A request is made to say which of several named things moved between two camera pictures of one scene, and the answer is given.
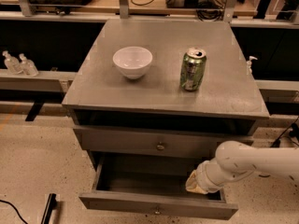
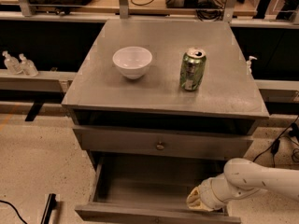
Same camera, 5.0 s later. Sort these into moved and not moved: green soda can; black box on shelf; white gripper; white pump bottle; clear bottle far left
Moved: white gripper
Not moved: black box on shelf; white pump bottle; green soda can; clear bottle far left
